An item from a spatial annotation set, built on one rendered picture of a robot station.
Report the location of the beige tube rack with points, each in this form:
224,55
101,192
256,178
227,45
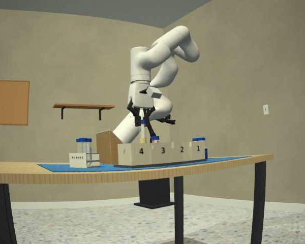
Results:
78,160

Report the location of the sample tube with blue cap and orange dot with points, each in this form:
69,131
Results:
155,139

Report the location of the blue bench mat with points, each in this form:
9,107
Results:
58,168

